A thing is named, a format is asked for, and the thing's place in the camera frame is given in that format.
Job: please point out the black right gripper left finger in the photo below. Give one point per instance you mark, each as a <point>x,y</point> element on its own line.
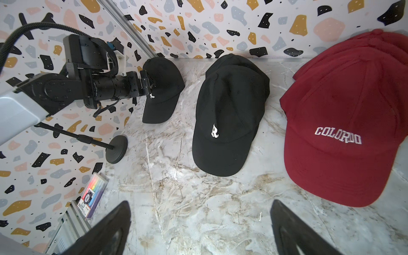
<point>107,237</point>

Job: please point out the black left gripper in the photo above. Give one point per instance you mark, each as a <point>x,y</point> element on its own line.
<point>102,88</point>

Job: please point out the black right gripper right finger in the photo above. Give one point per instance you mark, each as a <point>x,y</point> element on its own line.
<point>293,236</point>

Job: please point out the black cap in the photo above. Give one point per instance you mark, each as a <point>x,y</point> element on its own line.
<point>168,84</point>
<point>232,59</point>
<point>230,107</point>

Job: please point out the red cap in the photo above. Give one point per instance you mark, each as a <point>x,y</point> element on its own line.
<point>393,43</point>
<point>347,116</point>

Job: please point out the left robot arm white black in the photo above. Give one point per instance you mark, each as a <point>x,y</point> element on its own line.
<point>46,94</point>

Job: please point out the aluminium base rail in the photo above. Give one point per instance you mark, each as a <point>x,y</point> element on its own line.
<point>72,226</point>

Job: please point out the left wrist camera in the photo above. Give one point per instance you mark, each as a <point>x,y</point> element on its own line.
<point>93,54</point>

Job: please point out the colourful box by left wall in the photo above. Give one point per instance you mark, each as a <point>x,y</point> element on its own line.
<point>92,194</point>

